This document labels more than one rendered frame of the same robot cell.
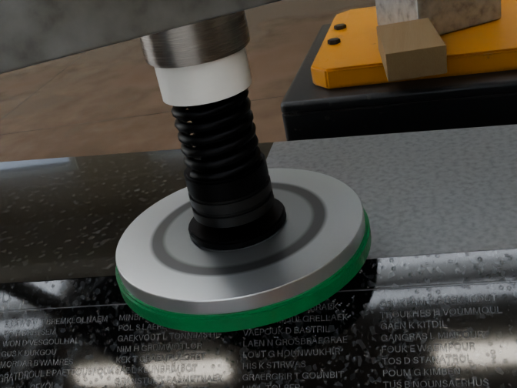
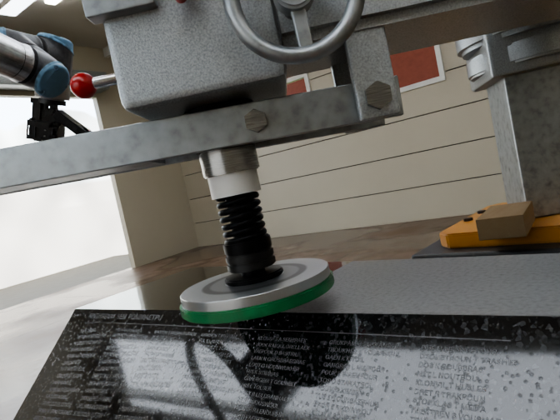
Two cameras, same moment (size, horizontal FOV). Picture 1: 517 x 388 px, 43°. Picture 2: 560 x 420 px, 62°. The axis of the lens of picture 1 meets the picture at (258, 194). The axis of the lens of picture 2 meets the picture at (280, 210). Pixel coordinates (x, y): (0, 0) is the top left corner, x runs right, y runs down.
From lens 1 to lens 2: 34 cm
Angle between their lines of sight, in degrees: 33
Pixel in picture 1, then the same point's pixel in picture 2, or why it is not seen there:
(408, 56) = (492, 222)
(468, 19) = not seen: outside the picture
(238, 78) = (242, 185)
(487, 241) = (408, 309)
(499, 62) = not seen: outside the picture
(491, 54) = not seen: outside the picture
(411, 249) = (360, 310)
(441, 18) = (547, 202)
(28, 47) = (124, 157)
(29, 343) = (160, 343)
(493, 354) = (387, 385)
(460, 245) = (389, 310)
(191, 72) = (216, 180)
